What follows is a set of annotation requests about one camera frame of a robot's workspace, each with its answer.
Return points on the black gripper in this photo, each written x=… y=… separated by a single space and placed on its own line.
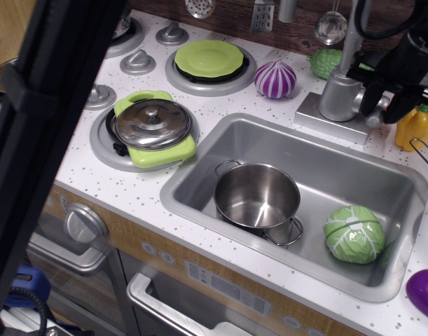
x=406 y=64

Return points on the silver faucet lever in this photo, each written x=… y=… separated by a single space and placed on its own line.
x=377 y=115

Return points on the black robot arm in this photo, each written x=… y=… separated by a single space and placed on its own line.
x=42 y=121

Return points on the yellow toy bell pepper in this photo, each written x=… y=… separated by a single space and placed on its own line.
x=412 y=126

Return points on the silver toy faucet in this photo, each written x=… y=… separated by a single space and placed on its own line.
x=333 y=112

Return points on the green toy bitter gourd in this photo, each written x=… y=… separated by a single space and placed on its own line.
x=324 y=61

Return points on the hanging metal ladle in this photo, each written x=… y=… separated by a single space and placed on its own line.
x=331 y=27

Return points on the silver sink basin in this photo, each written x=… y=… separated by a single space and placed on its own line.
x=329 y=176

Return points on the purple striped toy onion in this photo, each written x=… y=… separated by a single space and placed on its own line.
x=275 y=80

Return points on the green toy cabbage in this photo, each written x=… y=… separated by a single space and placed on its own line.
x=353 y=234

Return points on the hanging metal spatula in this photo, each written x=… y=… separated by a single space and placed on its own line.
x=262 y=17

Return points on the back right burner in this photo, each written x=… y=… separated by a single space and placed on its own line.
x=220 y=89

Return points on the burner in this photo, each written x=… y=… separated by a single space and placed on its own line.
x=126 y=43
x=111 y=151
x=220 y=89

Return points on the stainless steel pot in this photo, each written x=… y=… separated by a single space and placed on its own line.
x=260 y=199

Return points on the green round plate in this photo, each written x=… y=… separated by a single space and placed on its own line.
x=209 y=59

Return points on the purple toy eggplant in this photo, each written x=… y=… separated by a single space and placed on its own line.
x=417 y=290

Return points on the hanging slotted spoon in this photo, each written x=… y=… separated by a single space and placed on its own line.
x=200 y=9

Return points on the silver stove knob back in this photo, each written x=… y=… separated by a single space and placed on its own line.
x=172 y=35

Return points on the silver stove knob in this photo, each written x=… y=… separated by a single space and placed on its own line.
x=100 y=97
x=137 y=64
x=172 y=35

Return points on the silver stove knob middle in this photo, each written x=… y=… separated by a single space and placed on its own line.
x=137 y=64

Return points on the green cutting board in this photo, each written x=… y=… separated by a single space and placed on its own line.
x=147 y=159

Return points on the back left burner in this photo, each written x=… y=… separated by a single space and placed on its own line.
x=126 y=43

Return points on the small steel pot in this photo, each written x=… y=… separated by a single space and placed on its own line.
x=124 y=23

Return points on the front right burner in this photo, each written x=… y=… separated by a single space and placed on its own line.
x=111 y=151

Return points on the silver stove knob front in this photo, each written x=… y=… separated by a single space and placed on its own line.
x=100 y=97

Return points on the silver oven dial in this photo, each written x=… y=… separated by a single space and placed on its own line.
x=82 y=224

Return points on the blue plastic device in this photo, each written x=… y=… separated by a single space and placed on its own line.
x=30 y=279

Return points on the wire basket handle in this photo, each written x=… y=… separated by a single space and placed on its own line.
x=421 y=148

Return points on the hanging silver handle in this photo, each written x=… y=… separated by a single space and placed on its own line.
x=287 y=10

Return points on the silver dishwasher handle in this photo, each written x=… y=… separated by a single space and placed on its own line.
x=136 y=292

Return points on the silver oven door handle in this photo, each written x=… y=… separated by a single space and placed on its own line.
x=87 y=264

